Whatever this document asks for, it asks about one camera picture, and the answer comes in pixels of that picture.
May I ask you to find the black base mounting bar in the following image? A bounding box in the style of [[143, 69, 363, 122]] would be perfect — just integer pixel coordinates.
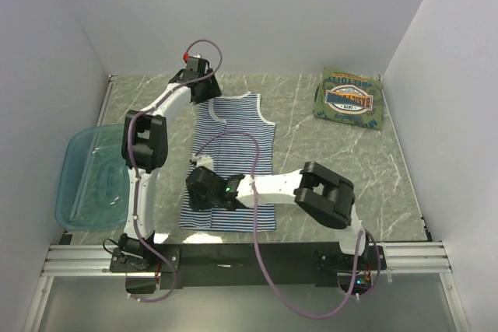
[[109, 242, 387, 295]]

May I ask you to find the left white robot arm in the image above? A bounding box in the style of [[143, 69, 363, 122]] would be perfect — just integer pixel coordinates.
[[114, 54, 221, 271]]

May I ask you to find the olive green tank top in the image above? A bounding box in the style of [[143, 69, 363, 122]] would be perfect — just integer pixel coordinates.
[[313, 67, 384, 131]]

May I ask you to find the blue white striped tank top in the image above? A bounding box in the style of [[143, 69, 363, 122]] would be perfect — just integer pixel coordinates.
[[179, 92, 275, 232]]

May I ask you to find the aluminium frame rail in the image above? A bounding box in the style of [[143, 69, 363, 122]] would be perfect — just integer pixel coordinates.
[[40, 242, 451, 277]]

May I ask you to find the translucent teal laundry basket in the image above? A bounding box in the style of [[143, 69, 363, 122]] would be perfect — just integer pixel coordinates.
[[54, 124, 130, 231]]

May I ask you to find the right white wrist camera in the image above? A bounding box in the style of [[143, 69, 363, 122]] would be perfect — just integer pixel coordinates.
[[190, 154, 214, 170]]

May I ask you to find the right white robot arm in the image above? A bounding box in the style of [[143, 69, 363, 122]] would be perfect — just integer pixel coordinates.
[[182, 162, 370, 273]]

